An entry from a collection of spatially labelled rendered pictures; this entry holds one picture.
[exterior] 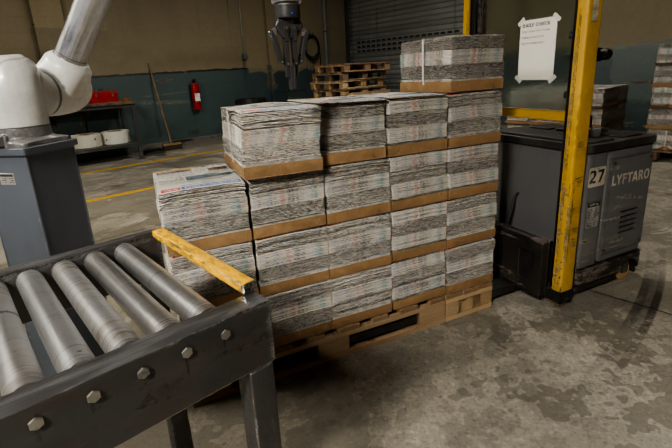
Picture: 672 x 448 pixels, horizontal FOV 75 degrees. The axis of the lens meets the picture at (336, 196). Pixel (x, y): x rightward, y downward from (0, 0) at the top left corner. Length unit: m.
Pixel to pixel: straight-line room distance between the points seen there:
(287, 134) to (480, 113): 0.89
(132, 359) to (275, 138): 0.97
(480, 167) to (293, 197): 0.89
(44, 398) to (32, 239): 1.05
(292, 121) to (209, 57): 7.45
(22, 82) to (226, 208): 0.71
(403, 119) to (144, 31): 7.07
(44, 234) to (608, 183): 2.39
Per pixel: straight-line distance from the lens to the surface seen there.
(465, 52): 1.96
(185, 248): 1.01
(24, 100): 1.65
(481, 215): 2.13
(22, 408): 0.70
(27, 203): 1.67
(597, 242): 2.61
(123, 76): 8.31
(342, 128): 1.66
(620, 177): 2.58
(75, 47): 1.78
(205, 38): 8.93
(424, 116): 1.84
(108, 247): 1.18
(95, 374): 0.71
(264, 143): 1.51
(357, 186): 1.72
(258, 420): 0.90
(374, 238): 1.81
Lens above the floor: 1.17
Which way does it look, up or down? 16 degrees down
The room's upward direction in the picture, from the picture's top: 3 degrees counter-clockwise
